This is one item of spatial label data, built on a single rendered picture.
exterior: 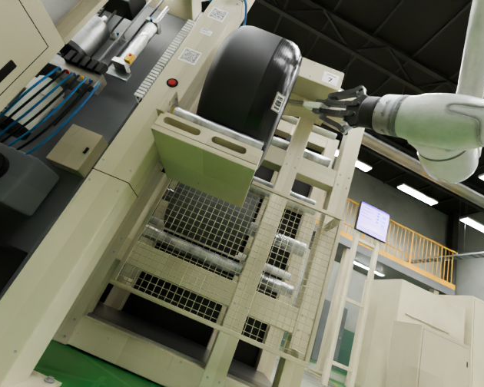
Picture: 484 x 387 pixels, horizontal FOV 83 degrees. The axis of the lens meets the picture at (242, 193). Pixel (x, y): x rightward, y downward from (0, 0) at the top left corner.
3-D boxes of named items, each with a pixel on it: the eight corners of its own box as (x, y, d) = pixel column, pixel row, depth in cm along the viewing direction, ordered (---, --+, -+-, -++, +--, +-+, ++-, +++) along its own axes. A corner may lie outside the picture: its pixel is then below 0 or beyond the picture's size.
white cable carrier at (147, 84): (133, 94, 103) (188, 18, 122) (136, 103, 108) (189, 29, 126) (144, 98, 103) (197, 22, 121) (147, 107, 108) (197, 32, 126)
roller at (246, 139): (173, 103, 93) (175, 109, 97) (167, 114, 92) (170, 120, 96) (267, 140, 91) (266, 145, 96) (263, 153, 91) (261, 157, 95)
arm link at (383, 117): (388, 129, 58) (363, 124, 62) (403, 143, 63) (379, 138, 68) (407, 87, 56) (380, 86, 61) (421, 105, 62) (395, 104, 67)
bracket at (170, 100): (155, 107, 87) (169, 87, 91) (170, 165, 124) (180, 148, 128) (164, 111, 87) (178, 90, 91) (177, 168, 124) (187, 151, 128)
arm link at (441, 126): (386, 124, 56) (402, 155, 65) (477, 137, 45) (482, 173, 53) (412, 80, 56) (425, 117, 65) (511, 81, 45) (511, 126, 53)
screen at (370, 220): (355, 228, 453) (361, 200, 475) (353, 229, 458) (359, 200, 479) (386, 243, 460) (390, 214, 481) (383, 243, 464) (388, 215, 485)
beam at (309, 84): (237, 51, 152) (246, 34, 157) (233, 84, 175) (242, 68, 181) (339, 90, 149) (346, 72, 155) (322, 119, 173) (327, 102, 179)
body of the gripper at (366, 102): (382, 89, 61) (346, 87, 68) (366, 125, 62) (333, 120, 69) (395, 103, 66) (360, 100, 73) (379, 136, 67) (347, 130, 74)
